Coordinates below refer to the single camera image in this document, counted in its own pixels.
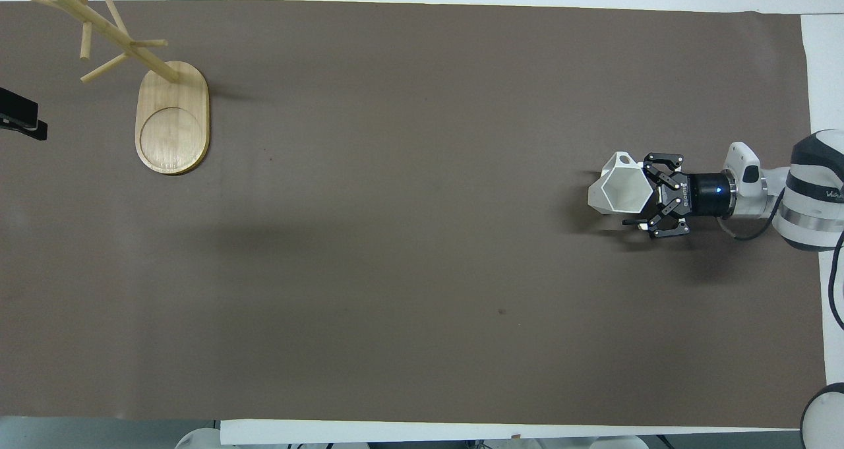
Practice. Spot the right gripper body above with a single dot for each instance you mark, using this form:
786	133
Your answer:
709	195

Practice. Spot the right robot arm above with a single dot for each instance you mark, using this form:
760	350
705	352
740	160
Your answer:
808	195

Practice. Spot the white faceted cup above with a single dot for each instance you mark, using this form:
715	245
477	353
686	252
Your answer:
623	190

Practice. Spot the wooden cup rack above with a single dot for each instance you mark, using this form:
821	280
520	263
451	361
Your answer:
173	126

